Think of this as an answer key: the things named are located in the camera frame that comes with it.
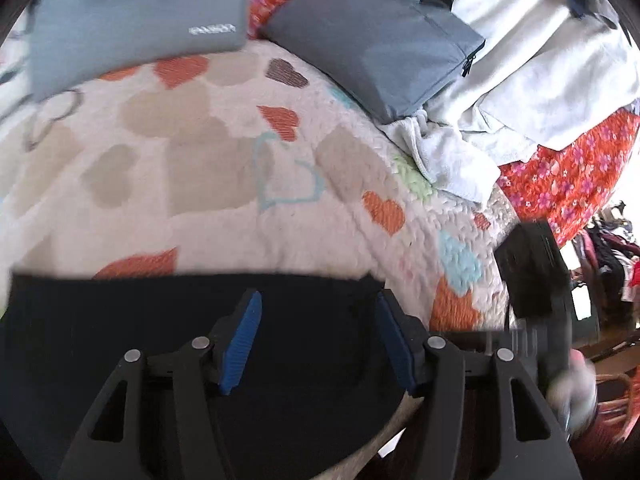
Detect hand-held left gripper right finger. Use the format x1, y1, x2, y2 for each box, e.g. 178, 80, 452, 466
376, 289, 583, 480

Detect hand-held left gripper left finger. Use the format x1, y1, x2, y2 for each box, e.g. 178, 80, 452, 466
57, 289, 264, 480

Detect black pants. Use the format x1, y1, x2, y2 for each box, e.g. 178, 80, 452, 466
0, 271, 430, 480

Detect person's right hand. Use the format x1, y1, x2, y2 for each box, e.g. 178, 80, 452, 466
546, 352, 600, 433

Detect pile of clothes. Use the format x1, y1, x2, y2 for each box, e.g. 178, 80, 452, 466
570, 201, 640, 333

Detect red floral bed sheet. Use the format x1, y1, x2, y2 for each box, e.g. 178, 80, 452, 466
247, 0, 640, 251

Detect wooden wicker chair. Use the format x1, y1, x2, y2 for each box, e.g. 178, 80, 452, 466
570, 325, 640, 443

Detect white towel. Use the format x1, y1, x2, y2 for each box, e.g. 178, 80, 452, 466
380, 110, 501, 206

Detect heart printed blanket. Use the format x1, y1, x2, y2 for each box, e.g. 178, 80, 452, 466
0, 37, 523, 333

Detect white crumpled cloth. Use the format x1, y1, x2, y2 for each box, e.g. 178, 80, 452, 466
362, 0, 640, 165

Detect dark grey zip bag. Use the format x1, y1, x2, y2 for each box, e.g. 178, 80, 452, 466
257, 0, 487, 125

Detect blue-grey fabric bag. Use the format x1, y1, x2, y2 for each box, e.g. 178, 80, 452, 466
27, 0, 255, 103

